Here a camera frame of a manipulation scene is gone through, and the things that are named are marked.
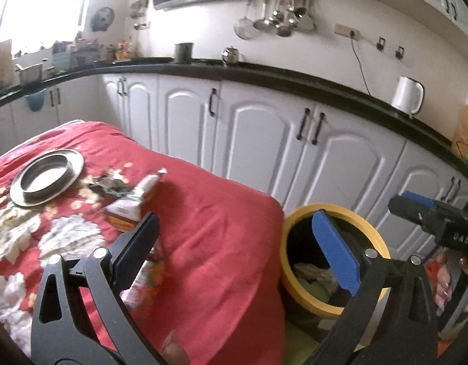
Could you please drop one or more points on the pale cutting board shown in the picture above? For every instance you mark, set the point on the pale cutting board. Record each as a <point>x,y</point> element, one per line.
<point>1,62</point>

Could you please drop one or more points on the bright window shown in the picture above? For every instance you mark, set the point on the bright window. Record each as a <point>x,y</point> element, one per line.
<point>39,11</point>

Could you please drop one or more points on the dark candy wrapper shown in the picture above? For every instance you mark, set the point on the dark candy wrapper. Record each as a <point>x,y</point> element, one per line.
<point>112,186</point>

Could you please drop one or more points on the yellow trash bin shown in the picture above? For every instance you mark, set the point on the yellow trash bin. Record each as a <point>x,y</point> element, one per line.
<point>294,273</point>

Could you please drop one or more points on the black wall hook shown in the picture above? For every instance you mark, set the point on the black wall hook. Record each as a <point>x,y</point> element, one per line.
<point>399,52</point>
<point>380,43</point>

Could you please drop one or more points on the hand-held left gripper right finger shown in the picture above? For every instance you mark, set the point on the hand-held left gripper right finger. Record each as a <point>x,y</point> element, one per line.
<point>334,247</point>

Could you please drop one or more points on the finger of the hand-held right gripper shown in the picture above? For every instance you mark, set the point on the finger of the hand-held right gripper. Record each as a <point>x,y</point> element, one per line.
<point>418,199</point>
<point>409,211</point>

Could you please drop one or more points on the white squeezed tube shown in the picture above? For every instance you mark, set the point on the white squeezed tube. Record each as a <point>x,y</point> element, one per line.
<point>148,184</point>

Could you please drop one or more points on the round metal plate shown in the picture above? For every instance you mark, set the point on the round metal plate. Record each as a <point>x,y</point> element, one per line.
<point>72,171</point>

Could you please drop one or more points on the black kitchen countertop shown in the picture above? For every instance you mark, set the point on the black kitchen countertop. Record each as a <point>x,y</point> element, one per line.
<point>279,80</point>

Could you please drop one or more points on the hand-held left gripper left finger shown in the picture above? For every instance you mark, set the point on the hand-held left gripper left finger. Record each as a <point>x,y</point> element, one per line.
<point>136,237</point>

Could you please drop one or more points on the group of condiment bottles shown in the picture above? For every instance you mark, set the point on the group of condiment bottles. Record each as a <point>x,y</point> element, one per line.
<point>125,51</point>

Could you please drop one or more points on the round wall fan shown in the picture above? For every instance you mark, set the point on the round wall fan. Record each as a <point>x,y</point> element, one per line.
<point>103,19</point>

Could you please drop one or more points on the hanging metal ladles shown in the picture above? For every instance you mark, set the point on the hanging metal ladles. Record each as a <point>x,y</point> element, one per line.
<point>287,19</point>

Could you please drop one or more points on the red floral blanket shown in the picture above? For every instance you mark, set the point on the red floral blanket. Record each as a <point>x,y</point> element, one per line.
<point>211,235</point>

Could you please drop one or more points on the black canister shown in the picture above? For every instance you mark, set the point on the black canister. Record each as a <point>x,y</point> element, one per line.
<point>183,52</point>

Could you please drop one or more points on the round metal dish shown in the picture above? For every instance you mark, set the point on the round metal dish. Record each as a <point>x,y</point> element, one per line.
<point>47,173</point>

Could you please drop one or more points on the white printed snack packet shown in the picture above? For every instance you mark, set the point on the white printed snack packet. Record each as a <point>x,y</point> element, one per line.
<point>146,277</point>

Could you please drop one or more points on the wall power outlet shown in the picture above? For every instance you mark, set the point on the wall power outlet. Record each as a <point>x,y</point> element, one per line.
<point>346,31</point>

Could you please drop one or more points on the blue hanging bag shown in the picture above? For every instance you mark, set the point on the blue hanging bag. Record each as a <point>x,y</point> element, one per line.
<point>36,100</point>

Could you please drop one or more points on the hanging utensil rack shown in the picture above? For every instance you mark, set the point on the hanging utensil rack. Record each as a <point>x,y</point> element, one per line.
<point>140,13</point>

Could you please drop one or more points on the white electric kettle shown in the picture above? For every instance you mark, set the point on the white electric kettle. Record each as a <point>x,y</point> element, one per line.
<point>405,97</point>

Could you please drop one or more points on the person's left hand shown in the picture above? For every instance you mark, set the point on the person's left hand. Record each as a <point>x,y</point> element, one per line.
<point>176,349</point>

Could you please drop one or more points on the white kitchen base cabinets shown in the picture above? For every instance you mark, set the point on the white kitchen base cabinets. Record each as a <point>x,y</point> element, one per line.
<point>256,133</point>

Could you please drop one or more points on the metal pot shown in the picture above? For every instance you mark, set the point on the metal pot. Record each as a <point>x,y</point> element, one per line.
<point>30,74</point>

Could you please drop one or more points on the metal teapot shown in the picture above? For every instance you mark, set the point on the metal teapot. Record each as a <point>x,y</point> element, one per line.
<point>232,56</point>

